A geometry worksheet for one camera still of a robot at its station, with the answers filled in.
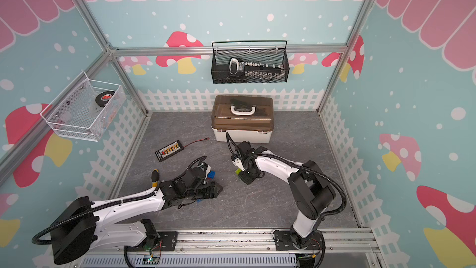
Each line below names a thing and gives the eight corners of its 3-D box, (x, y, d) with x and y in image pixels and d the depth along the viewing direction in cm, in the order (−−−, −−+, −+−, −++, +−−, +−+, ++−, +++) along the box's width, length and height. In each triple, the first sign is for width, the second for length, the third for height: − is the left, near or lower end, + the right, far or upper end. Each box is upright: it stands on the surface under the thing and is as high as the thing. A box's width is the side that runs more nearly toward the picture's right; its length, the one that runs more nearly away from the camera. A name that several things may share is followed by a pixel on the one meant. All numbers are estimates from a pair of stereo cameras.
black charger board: (159, 162, 100) (158, 160, 98) (155, 154, 103) (154, 151, 101) (184, 148, 105) (183, 146, 104) (180, 141, 109) (179, 139, 107)
